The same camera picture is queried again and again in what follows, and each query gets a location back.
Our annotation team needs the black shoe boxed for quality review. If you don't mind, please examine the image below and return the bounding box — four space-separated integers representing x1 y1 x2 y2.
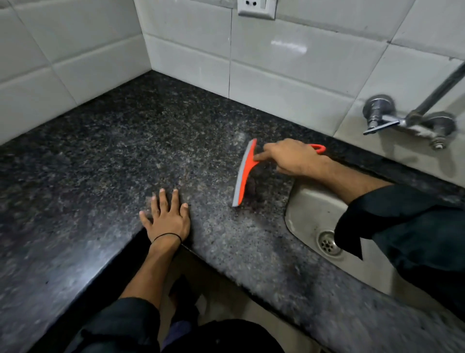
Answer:
168 274 201 328

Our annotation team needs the chrome wall tap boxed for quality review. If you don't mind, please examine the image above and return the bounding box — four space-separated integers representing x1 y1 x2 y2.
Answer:
362 61 465 151

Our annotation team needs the stainless steel sink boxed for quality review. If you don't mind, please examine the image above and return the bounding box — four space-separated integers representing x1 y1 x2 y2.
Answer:
284 177 465 314

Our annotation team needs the person's left hand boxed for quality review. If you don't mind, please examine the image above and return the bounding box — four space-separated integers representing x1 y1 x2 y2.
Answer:
139 188 191 245

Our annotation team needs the black long-sleeved shirt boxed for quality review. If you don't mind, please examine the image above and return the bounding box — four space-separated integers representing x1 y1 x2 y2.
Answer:
65 184 465 353

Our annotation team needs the white wall socket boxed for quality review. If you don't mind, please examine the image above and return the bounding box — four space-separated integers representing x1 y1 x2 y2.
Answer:
237 0 278 20

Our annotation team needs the person's left forearm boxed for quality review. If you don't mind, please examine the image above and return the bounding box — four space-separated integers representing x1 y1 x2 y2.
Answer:
119 236 182 310

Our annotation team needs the orange and grey squeegee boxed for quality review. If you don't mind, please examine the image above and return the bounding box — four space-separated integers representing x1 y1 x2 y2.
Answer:
232 137 326 208

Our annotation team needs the person's right forearm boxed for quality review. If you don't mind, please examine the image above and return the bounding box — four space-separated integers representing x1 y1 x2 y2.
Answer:
319 156 395 206

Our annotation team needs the person's right hand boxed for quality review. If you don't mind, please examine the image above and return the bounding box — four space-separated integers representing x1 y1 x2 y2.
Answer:
253 138 327 179

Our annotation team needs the black wrist band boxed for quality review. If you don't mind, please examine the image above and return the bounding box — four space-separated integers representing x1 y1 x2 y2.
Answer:
152 233 182 245

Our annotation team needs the round metal sink drain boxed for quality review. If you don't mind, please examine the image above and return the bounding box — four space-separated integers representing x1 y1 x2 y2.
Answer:
316 229 344 257

